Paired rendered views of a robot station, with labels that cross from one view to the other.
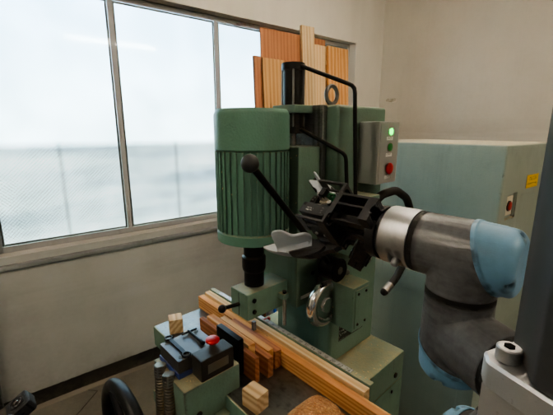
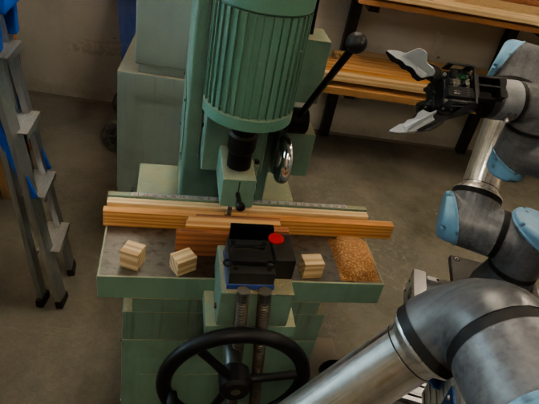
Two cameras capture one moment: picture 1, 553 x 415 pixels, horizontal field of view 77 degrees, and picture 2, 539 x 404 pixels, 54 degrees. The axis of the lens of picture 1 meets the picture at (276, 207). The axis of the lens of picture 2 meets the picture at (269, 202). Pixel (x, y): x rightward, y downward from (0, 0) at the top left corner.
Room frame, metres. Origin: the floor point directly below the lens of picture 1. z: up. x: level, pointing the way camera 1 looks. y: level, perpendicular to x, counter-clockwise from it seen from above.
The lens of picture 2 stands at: (0.32, 0.86, 1.66)
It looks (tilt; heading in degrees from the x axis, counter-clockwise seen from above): 35 degrees down; 298
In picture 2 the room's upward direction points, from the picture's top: 12 degrees clockwise
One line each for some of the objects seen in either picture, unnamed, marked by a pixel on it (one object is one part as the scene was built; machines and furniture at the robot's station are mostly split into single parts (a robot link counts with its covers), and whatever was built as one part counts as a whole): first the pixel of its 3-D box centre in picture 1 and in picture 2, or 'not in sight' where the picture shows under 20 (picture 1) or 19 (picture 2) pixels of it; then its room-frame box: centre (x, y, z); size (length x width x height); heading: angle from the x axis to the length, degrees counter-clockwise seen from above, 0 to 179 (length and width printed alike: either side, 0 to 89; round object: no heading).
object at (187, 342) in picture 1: (196, 352); (260, 259); (0.67, 0.18, 0.99); 0.13 x 0.11 x 0.06; 43
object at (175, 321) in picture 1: (175, 323); (132, 255); (0.90, 0.29, 0.92); 0.04 x 0.04 x 0.04; 22
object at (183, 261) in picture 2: not in sight; (183, 261); (0.82, 0.23, 0.92); 0.04 x 0.03 x 0.04; 73
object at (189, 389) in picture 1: (197, 379); (251, 284); (0.68, 0.18, 0.92); 0.15 x 0.13 x 0.09; 43
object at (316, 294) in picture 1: (323, 303); (282, 158); (0.83, -0.12, 1.02); 0.12 x 0.03 x 0.12; 133
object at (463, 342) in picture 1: (464, 339); (523, 153); (0.36, -0.22, 1.22); 0.11 x 0.08 x 0.11; 13
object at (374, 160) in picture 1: (378, 152); not in sight; (0.95, -0.27, 1.40); 0.10 x 0.06 x 0.16; 133
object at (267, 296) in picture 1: (260, 297); (235, 178); (0.85, 0.04, 1.03); 0.14 x 0.07 x 0.09; 133
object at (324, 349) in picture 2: not in sight; (319, 367); (0.55, -0.02, 0.58); 0.12 x 0.08 x 0.08; 133
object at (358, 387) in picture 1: (268, 337); (242, 216); (0.82, 0.02, 0.93); 0.60 x 0.02 x 0.05; 43
